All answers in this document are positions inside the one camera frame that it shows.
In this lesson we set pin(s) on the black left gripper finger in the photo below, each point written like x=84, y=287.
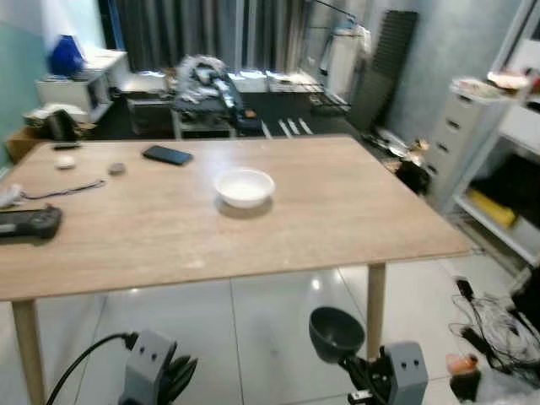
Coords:
x=187, y=380
x=175, y=375

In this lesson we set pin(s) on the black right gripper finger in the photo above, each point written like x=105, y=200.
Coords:
x=353, y=364
x=371, y=364

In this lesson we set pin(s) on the dark grey bowl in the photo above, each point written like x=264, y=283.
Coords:
x=336, y=333

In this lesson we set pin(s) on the wooden table leg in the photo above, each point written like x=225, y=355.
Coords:
x=375, y=308
x=27, y=354

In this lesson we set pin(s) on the orange capped bottle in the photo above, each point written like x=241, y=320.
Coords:
x=462, y=375

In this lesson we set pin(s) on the black bag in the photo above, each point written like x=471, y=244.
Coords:
x=413, y=177

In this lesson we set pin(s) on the yellow box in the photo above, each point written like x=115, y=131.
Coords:
x=492, y=208

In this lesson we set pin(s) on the white bowl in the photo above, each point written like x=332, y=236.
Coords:
x=245, y=186

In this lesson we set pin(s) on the grey tape roll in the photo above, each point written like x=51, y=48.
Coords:
x=116, y=168

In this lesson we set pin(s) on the black smartphone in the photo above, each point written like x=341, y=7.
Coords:
x=167, y=155

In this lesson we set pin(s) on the white drawer cabinet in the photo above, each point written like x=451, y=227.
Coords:
x=464, y=143

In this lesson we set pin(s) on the small white round object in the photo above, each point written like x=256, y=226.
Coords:
x=65, y=162

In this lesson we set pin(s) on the small black stick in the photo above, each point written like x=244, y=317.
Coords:
x=66, y=146

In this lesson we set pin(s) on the brown cardboard box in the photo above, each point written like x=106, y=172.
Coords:
x=21, y=143

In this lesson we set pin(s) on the white shelving rack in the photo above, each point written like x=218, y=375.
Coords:
x=523, y=126

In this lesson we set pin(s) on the low table with robot parts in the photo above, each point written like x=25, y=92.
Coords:
x=207, y=93

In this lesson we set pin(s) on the white plastic case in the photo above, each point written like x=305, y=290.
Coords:
x=55, y=112

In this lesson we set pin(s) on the black foam panel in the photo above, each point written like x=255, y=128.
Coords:
x=384, y=72

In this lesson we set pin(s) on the black clothes rack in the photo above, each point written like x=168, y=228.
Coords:
x=342, y=63

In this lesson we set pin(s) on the white shelf unit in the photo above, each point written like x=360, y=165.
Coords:
x=80, y=89

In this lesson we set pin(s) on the blue bag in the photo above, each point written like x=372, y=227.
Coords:
x=66, y=57

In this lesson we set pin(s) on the dark grey curtains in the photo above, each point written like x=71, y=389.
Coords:
x=186, y=29

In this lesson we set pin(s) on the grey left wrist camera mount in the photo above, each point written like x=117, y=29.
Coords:
x=148, y=371

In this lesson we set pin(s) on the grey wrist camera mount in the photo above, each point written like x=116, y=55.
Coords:
x=148, y=371
x=407, y=375

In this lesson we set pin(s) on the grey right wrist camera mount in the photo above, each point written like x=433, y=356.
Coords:
x=407, y=375

